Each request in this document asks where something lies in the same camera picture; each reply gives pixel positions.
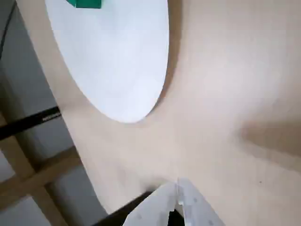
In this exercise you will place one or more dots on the green cube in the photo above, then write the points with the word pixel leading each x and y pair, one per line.
pixel 87 3

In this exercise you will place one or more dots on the white paper plate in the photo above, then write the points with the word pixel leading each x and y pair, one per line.
pixel 113 58

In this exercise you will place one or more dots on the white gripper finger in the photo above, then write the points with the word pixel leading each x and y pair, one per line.
pixel 197 209
pixel 155 207

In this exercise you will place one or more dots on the wooden shelf frame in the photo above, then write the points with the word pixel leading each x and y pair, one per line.
pixel 26 179

